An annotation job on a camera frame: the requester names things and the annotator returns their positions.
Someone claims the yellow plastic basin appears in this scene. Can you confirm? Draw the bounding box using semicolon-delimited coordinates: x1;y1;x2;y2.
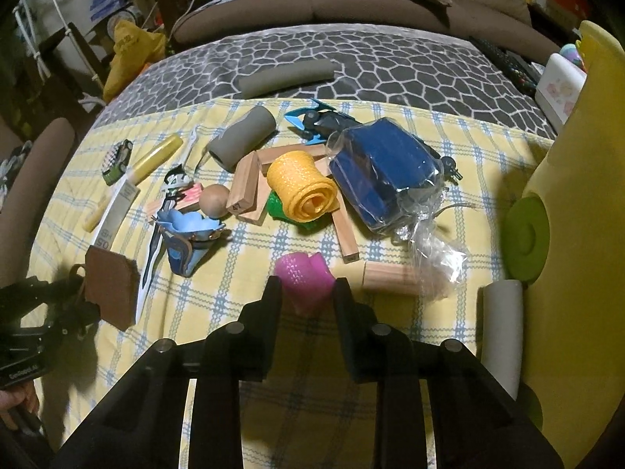
518;20;625;469

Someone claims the wooden ball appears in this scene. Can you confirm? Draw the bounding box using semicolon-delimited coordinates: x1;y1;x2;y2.
199;184;230;220

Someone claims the flat light wooden block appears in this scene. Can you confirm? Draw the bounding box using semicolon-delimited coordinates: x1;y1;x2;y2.
362;260;452;299

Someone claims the brown sofa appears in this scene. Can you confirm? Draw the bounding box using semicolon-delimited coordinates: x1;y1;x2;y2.
173;0;548;54

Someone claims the green plastic toy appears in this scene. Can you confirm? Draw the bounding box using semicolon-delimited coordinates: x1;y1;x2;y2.
266;193;325;233

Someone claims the yellow plastic tube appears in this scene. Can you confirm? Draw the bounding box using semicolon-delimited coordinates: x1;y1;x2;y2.
82;136;184;233

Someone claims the white box with pink print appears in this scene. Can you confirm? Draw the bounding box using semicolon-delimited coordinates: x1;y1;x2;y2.
534;53;587;128

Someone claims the white toy sword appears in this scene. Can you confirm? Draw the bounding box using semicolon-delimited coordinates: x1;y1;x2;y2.
134;190;177;318

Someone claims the yellow plaid cloth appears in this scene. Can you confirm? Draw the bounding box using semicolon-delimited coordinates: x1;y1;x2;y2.
24;95;557;469

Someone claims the brown leather pouch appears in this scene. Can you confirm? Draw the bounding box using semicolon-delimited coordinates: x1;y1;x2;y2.
84;247;140;330

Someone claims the brown chair armrest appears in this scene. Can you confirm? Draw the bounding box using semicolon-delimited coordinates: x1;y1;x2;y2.
0;117;79;260

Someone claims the short grey foam tube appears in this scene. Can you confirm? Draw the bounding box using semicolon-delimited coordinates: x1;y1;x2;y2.
207;106;277;173

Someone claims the yellow plastic bag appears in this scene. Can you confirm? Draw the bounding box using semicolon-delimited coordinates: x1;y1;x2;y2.
102;20;167;103

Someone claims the pink tan block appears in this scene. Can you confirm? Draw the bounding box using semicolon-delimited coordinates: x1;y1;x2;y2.
146;183;205;218

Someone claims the long wooden block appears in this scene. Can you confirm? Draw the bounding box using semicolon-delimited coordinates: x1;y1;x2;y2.
256;144;328;167

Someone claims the black white patterned cloth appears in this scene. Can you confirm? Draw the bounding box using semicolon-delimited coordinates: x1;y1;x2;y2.
0;141;35;196

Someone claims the black remote control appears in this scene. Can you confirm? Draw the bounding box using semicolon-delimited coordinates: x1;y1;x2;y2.
469;34;543;96

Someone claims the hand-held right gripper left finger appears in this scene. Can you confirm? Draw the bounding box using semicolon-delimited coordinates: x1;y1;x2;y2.
56;276;285;469

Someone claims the small wooden block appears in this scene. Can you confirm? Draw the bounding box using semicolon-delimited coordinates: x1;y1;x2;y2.
234;190;271;228

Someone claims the pastel coloured ball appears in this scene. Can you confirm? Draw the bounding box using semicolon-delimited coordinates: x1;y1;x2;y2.
559;43;587;72

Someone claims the white blue paper card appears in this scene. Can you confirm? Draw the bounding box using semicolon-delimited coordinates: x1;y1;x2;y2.
90;178;140;250

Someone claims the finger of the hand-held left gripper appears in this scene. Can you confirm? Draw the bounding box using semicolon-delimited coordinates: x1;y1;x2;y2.
49;278;101;347

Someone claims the upright wooden block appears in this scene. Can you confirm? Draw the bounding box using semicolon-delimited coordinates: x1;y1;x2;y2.
225;150;259;216

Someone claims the green round suction disc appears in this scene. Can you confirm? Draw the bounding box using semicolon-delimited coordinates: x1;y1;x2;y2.
518;383;545;431
505;195;552;284

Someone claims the long grey foam tube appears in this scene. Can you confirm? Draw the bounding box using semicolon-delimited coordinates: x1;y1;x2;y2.
238;61;337;100
481;279;525;399

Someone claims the small black toy figure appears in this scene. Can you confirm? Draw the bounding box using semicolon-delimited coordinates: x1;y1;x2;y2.
437;155;464;181

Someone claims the white metal rack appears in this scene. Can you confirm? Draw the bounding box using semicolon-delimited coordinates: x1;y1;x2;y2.
14;0;69;59

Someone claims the small toy car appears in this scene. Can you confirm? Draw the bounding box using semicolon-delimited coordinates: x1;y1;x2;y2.
102;139;135;186

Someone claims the person's left hand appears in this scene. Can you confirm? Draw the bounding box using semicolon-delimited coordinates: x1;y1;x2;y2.
0;382;42;428

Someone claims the pink mesh pouch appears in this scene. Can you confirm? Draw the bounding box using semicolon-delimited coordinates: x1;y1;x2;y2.
273;251;337;316

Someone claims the teal black toy robot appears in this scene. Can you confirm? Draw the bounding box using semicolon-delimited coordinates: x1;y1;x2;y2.
284;99;362;146

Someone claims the blue flower toy figure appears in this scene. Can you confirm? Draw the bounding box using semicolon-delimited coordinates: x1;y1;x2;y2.
156;208;228;277

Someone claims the black white toy figure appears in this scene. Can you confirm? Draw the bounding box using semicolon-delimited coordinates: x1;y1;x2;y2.
163;165;192;196

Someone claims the blue cloth in plastic bag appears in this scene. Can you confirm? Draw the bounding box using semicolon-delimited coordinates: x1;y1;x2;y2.
327;117;470;299

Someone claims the thin wooden stick block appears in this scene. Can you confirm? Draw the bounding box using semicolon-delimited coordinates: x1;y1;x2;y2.
333;210;361;263

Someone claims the yellow mesh roll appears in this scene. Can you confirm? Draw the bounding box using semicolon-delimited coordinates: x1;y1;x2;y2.
266;150;339;220

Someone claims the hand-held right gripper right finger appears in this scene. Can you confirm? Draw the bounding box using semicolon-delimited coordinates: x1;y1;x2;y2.
332;277;564;469

